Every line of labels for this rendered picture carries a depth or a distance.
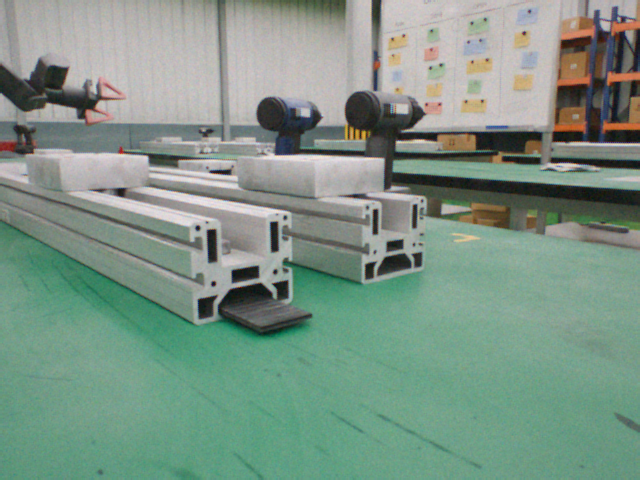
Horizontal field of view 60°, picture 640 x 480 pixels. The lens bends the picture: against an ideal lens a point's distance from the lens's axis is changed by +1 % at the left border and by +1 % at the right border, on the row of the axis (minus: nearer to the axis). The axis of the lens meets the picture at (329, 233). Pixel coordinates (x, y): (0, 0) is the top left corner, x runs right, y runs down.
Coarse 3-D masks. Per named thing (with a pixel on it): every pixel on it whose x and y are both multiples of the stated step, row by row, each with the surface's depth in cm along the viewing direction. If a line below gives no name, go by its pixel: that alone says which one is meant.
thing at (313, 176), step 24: (240, 168) 71; (264, 168) 67; (288, 168) 63; (312, 168) 60; (336, 168) 62; (360, 168) 64; (288, 192) 64; (312, 192) 61; (336, 192) 62; (360, 192) 65
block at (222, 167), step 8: (184, 160) 125; (192, 160) 125; (200, 160) 125; (208, 160) 125; (216, 160) 125; (224, 160) 125; (232, 160) 125; (184, 168) 124; (192, 168) 121; (200, 168) 119; (208, 168) 119; (216, 168) 121; (224, 168) 122; (232, 168) 124
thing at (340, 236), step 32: (192, 192) 86; (224, 192) 76; (256, 192) 70; (320, 224) 61; (352, 224) 57; (384, 224) 64; (416, 224) 62; (320, 256) 62; (352, 256) 58; (384, 256) 59; (416, 256) 64
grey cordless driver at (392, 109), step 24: (360, 96) 81; (384, 96) 83; (408, 96) 90; (360, 120) 82; (384, 120) 83; (408, 120) 88; (384, 144) 85; (384, 168) 86; (384, 192) 85; (408, 192) 90
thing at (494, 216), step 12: (0, 144) 288; (444, 144) 525; (456, 144) 513; (468, 144) 514; (480, 204) 452; (468, 216) 473; (480, 216) 458; (492, 216) 453; (504, 216) 448; (528, 216) 473; (504, 228) 452; (528, 228) 470
